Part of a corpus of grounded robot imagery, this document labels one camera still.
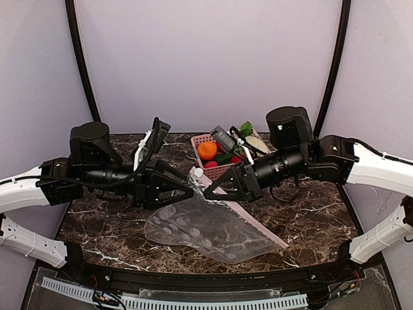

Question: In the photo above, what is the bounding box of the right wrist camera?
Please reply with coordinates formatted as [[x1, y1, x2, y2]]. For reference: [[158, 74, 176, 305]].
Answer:
[[210, 125, 254, 164]]

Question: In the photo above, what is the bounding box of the white slotted cable duct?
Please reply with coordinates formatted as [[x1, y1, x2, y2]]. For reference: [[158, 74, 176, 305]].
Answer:
[[41, 277, 308, 309]]

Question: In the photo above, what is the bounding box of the red toy fruit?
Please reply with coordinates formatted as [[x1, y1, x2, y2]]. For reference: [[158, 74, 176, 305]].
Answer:
[[231, 155, 248, 164], [203, 161, 219, 169]]

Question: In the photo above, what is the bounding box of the red toy fruit right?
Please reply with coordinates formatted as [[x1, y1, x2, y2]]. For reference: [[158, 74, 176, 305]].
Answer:
[[231, 155, 248, 164]]

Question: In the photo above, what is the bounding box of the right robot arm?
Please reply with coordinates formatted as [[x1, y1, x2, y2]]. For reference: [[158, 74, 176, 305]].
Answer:
[[203, 107, 412, 264]]

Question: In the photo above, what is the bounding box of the white toy radish with leaves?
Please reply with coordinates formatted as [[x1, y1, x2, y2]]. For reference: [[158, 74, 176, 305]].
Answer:
[[239, 121, 270, 158]]

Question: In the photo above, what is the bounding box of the orange toy fruit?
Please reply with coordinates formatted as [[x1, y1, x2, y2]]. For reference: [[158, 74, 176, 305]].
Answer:
[[197, 141, 218, 161]]

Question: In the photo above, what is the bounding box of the right black frame post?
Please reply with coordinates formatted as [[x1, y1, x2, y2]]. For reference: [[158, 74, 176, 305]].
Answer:
[[314, 0, 352, 138]]

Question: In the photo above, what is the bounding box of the red toy fruit front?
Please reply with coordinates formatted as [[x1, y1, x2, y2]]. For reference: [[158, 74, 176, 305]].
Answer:
[[203, 161, 219, 169]]

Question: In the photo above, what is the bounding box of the black front table rail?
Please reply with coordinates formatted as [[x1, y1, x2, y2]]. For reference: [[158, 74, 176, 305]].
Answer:
[[57, 257, 362, 293]]

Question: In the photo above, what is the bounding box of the green toy cucumber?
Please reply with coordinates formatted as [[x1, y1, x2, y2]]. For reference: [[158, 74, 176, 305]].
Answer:
[[214, 153, 236, 166]]

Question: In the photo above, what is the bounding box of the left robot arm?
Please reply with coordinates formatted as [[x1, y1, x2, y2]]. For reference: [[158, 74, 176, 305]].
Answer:
[[1, 118, 194, 269]]

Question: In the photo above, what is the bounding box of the red toy tomato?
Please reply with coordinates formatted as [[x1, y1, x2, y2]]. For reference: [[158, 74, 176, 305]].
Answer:
[[216, 142, 227, 154]]

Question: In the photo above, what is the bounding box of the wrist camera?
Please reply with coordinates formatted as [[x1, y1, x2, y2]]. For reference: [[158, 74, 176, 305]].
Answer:
[[210, 125, 254, 164], [133, 120, 171, 170]]

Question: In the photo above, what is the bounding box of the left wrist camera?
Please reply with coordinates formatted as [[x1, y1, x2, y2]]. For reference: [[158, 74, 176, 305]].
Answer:
[[133, 120, 171, 170]]

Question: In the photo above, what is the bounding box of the black frame post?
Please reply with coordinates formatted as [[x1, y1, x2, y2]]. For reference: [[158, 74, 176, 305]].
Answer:
[[314, 0, 352, 138], [65, 0, 101, 121]]

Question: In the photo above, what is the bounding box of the left black frame post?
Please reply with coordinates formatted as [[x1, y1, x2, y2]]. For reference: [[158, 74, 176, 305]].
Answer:
[[65, 0, 101, 121]]

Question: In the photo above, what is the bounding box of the clear zip top bag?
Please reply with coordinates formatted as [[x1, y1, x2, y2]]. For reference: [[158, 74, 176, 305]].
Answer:
[[144, 167, 288, 264]]

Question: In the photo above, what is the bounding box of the pink perforated plastic basket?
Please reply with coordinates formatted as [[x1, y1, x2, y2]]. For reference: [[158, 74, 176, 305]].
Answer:
[[190, 128, 262, 183]]

